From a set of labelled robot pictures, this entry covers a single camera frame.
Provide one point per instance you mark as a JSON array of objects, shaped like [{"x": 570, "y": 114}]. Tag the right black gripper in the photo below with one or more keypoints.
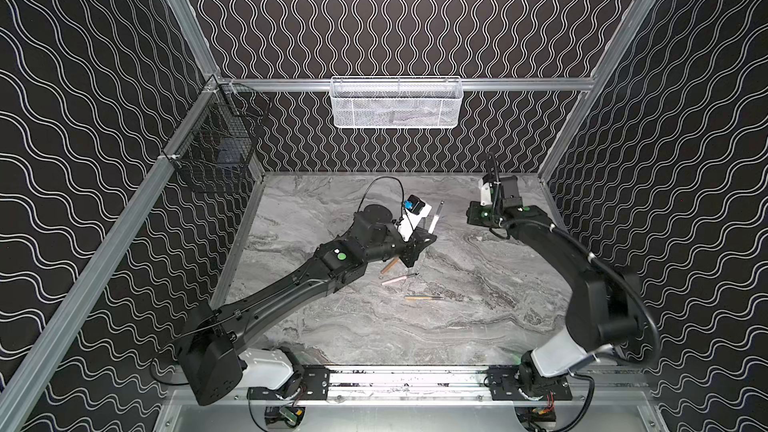
[{"x": 480, "y": 213}]

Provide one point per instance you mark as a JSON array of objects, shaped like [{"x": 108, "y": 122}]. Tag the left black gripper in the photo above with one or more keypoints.
[{"x": 417, "y": 243}]

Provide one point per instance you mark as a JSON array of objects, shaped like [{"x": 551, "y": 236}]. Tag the brown pen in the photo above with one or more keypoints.
[{"x": 391, "y": 264}]

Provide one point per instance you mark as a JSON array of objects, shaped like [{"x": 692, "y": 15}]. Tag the white pink pen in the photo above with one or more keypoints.
[{"x": 435, "y": 218}]

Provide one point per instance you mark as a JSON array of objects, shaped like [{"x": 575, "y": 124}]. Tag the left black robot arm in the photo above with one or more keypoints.
[{"x": 213, "y": 340}]

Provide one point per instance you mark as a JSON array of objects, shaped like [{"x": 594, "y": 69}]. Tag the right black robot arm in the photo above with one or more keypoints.
[{"x": 606, "y": 316}]

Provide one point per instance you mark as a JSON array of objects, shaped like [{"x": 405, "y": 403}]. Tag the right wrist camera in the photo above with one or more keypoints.
[{"x": 491, "y": 191}]

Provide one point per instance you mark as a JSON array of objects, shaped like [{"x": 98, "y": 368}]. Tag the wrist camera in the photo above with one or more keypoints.
[
  {"x": 414, "y": 211},
  {"x": 491, "y": 191}
]

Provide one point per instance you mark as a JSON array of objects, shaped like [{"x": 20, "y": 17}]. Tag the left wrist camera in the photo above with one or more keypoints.
[{"x": 414, "y": 211}]

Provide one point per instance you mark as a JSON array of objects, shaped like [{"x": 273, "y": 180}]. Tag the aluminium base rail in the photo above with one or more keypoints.
[{"x": 408, "y": 385}]

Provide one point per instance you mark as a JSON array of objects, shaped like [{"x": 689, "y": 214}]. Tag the white wire mesh basket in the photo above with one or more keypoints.
[{"x": 390, "y": 102}]

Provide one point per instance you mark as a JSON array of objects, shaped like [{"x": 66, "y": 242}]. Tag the black wire mesh basket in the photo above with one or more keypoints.
[{"x": 216, "y": 153}]

